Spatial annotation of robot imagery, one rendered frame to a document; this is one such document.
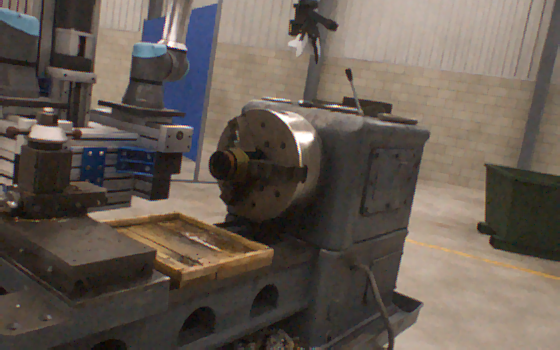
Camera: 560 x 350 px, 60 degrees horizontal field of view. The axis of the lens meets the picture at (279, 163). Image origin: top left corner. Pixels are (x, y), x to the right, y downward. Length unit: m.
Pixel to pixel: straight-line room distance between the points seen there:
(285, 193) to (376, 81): 10.32
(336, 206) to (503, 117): 9.98
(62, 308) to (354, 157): 0.85
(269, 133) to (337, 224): 0.33
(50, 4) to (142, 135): 0.50
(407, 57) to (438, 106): 1.31
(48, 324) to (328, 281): 0.86
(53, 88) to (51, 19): 0.22
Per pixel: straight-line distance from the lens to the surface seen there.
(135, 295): 0.88
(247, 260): 1.15
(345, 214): 1.40
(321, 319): 1.51
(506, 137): 11.27
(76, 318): 0.83
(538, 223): 5.88
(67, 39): 1.73
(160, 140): 1.71
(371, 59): 11.66
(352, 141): 1.37
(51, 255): 0.88
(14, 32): 1.51
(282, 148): 1.30
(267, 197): 1.33
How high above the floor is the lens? 1.28
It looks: 8 degrees down
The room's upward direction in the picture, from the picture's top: 9 degrees clockwise
